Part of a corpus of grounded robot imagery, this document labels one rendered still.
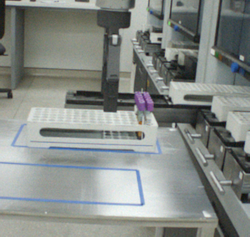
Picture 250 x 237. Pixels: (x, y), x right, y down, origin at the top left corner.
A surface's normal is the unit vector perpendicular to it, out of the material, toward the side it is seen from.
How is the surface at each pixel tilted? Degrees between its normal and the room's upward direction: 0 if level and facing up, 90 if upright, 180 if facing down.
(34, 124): 90
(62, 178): 0
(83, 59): 90
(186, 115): 90
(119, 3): 90
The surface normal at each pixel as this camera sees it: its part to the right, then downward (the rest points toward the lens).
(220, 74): 0.08, 0.32
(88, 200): 0.07, -0.95
